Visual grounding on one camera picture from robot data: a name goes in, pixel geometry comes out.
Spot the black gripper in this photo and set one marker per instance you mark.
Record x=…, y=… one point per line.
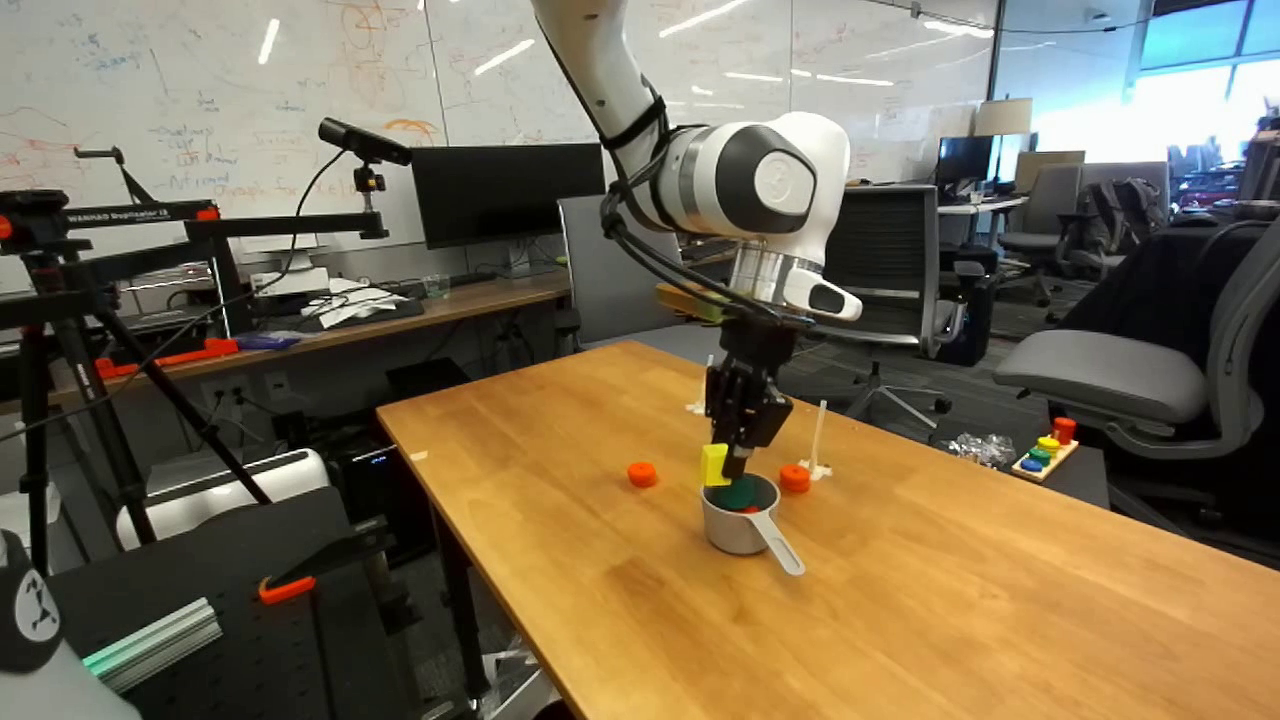
x=752, y=363

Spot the yellow cube block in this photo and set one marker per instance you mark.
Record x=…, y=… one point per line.
x=718, y=465

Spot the green cube block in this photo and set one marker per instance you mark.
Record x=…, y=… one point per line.
x=747, y=497

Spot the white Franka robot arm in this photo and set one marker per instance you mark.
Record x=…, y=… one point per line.
x=747, y=183

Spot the grey measuring cup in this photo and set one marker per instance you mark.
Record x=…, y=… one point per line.
x=730, y=529

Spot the light grey office chair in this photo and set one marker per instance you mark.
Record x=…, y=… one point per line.
x=603, y=284

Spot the black mesh office chair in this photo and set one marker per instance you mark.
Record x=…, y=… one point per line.
x=892, y=260

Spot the clear plastic bag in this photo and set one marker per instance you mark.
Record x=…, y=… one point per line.
x=982, y=451

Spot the colourful stacking toy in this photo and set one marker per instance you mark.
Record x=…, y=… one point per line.
x=1045, y=457

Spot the long wooden desk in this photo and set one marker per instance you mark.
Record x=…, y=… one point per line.
x=443, y=311

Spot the black metal table leg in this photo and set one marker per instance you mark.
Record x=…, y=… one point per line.
x=459, y=612

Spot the large black monitor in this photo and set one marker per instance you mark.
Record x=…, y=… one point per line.
x=495, y=198

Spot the dark background monitor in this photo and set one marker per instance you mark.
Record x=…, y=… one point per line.
x=960, y=161

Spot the black computer tower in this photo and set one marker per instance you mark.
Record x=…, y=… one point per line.
x=387, y=484

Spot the grey padded office chair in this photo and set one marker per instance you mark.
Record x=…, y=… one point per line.
x=1114, y=374

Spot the grey background office chair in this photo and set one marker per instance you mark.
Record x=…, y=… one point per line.
x=1045, y=203

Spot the white papers pile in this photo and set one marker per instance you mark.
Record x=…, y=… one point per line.
x=351, y=305

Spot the black background chair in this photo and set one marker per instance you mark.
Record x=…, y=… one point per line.
x=1160, y=280

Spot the white tube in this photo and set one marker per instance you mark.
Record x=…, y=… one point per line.
x=220, y=497

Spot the black cart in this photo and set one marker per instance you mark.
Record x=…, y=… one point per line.
x=240, y=640

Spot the red flat bar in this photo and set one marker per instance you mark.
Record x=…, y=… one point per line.
x=185, y=357

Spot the silver green metal bar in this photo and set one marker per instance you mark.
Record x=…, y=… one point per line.
x=148, y=646

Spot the black cap with logo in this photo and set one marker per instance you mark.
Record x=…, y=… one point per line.
x=24, y=606

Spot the wrist camera with coloured mount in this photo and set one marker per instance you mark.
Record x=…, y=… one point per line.
x=688, y=305

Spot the black stereo camera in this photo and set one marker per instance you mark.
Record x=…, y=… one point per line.
x=360, y=136

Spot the black tripod camera rig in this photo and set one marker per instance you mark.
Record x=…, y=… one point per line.
x=82, y=213

